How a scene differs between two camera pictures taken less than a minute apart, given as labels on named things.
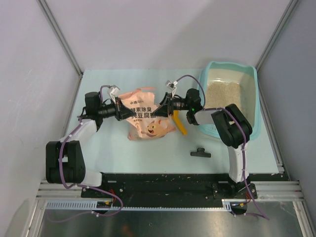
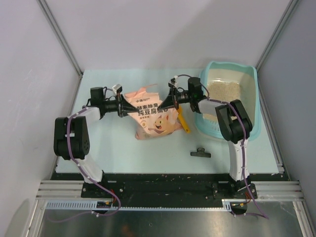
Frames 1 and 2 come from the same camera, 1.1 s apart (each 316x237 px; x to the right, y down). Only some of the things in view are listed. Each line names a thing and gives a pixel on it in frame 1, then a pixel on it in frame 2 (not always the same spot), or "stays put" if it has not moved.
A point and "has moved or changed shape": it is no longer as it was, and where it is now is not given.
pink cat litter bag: x=143 y=124 has moved or changed shape
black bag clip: x=201 y=152 stays put
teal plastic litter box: x=227 y=83 stays put
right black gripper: x=166 y=106 to x=173 y=99
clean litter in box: x=221 y=94 stays put
